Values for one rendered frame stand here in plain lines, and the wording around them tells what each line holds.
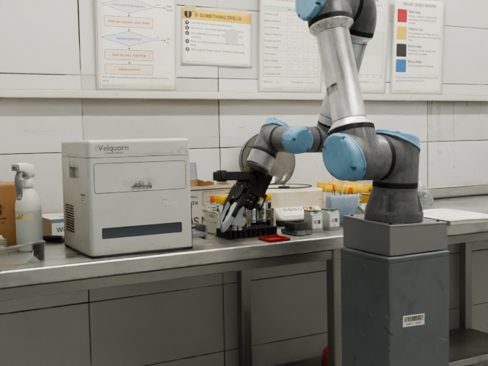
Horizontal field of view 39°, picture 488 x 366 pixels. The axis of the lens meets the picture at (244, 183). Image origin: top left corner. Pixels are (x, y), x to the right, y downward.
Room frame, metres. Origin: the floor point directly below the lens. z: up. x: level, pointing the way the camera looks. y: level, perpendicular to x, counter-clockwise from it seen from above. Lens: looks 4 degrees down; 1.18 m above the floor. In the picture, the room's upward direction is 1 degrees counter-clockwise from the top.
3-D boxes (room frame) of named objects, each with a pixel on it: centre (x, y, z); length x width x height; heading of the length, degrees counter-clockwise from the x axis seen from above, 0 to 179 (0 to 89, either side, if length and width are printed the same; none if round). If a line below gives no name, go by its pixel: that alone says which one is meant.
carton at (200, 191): (2.34, 0.20, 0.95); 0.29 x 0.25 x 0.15; 28
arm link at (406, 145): (1.80, -0.39, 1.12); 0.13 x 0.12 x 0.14; 123
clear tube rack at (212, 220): (2.21, 0.02, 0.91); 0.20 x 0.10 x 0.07; 118
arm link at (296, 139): (1.97, -0.15, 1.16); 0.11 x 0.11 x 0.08; 33
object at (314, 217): (2.17, -0.21, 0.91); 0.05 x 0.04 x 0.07; 28
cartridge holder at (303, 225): (2.12, -0.16, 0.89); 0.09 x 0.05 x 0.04; 29
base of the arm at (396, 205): (1.81, -0.39, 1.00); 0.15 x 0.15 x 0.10
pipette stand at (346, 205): (2.28, -0.32, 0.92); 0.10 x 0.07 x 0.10; 110
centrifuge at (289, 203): (2.46, -0.15, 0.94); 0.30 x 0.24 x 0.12; 19
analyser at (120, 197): (1.94, 0.32, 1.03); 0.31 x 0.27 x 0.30; 118
